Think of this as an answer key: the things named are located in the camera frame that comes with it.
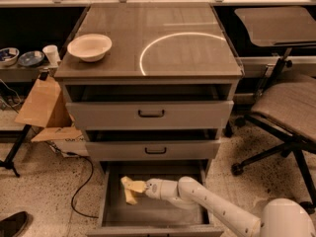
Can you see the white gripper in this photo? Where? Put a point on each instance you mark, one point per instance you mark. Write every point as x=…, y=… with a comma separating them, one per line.
x=153, y=187

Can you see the yellow sponge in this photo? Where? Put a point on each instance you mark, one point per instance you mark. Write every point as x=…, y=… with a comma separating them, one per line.
x=127, y=184

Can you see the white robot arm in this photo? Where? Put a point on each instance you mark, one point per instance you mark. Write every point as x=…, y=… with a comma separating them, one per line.
x=281, y=217

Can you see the grey bottom drawer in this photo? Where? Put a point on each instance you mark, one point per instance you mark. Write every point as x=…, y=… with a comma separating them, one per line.
x=150, y=217

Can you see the grey drawer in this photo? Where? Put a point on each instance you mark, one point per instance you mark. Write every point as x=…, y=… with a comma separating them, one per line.
x=150, y=217
x=148, y=106
x=132, y=145

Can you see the grey middle drawer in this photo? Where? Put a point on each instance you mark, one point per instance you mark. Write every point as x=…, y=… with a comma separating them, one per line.
x=132, y=145

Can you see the grey top drawer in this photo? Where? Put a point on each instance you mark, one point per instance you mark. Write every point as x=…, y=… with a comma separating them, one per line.
x=148, y=106

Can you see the grey drawer cabinet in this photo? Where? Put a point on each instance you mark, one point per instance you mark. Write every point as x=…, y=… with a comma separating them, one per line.
x=154, y=44

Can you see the cardboard box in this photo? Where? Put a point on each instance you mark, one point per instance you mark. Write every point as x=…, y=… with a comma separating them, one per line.
x=45, y=108

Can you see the black tripod stand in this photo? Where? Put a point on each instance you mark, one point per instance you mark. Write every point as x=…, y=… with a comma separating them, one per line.
x=16, y=137

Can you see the black shoe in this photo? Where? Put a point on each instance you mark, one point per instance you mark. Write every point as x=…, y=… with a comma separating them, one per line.
x=13, y=225

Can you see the white bowl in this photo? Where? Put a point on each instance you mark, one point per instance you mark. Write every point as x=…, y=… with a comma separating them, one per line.
x=90, y=47
x=8, y=56

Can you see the white paper cup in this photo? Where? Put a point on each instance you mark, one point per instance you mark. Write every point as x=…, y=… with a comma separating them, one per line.
x=52, y=54

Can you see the grey office chair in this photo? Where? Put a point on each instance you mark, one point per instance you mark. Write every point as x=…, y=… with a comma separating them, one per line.
x=287, y=106

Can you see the white bowl at left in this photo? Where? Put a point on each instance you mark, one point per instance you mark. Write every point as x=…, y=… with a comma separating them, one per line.
x=8, y=56

